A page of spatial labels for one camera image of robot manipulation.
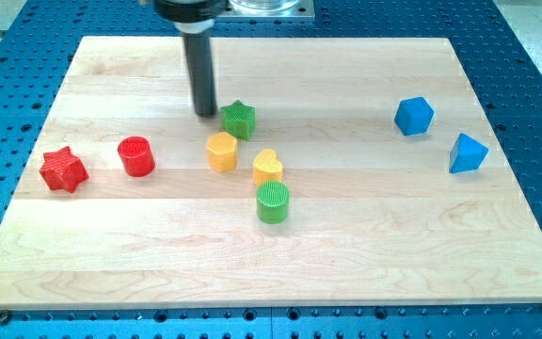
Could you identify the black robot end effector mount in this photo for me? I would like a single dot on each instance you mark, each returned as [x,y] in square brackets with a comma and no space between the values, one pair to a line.
[191,11]

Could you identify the green cylinder block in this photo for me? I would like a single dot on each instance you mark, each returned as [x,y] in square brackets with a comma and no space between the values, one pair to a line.
[272,202]

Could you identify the light wooden board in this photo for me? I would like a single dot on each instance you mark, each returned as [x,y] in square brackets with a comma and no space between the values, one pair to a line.
[374,217]

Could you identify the blue triangle block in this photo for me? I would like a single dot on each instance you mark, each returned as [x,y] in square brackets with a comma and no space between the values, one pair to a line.
[467,154]

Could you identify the yellow hexagon block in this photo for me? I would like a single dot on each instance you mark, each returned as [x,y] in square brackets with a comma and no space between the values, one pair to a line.
[221,149]

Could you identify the yellow heart block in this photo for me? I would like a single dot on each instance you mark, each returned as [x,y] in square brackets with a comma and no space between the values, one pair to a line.
[267,167]

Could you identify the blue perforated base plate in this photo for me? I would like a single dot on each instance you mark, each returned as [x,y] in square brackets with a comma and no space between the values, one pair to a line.
[499,55]

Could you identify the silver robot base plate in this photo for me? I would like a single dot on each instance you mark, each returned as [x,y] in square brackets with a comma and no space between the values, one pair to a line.
[268,11]

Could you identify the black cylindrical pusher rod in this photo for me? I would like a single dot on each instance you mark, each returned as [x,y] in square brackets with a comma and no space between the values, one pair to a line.
[198,55]

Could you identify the red cylinder block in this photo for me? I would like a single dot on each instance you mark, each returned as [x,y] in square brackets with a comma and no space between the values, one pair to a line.
[136,156]

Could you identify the red star block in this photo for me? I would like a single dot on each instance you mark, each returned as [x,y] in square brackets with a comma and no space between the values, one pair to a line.
[63,170]

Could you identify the blue cube block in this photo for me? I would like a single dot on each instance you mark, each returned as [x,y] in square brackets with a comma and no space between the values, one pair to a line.
[413,116]

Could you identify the green star block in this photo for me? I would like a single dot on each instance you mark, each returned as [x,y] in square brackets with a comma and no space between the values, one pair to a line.
[239,119]

